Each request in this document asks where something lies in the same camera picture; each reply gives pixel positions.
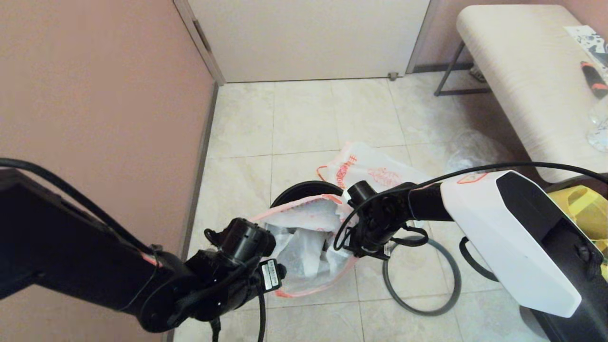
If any white red-printed floor bag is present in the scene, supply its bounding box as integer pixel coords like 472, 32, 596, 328
317, 141, 432, 191

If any black round trash bin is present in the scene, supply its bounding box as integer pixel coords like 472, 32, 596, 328
270, 180, 345, 210

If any grey plastic bin ring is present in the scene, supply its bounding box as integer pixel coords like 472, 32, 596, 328
382, 236, 462, 317

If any clear bag with dark items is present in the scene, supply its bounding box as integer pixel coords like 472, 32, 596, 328
446, 131, 509, 168

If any yellow shopping bag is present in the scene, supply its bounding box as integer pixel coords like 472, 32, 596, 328
549, 184, 608, 281

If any dark baseboard behind table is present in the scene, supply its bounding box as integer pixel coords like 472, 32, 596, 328
412, 64, 475, 75

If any white door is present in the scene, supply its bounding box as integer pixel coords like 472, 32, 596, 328
188, 0, 430, 84

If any light wood-grain table top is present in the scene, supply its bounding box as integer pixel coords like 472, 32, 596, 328
456, 5, 608, 184

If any clear crumpled plastic item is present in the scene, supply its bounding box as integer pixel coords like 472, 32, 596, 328
588, 97, 608, 153

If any black and orange tool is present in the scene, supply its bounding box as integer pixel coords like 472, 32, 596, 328
580, 61, 608, 99

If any black and white printed paper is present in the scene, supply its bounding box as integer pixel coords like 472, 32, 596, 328
564, 25, 608, 71

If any black braided left wrist cable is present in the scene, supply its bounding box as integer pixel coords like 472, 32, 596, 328
209, 279, 267, 342

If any dark wall baseboard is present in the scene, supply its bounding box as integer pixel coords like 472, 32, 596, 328
164, 83, 220, 342

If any black metal table leg frame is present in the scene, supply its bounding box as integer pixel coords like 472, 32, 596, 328
433, 42, 492, 97

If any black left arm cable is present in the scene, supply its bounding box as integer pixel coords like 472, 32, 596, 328
0, 158, 164, 257

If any grey door frame post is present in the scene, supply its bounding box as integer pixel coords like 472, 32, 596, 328
172, 0, 226, 86
405, 0, 440, 76

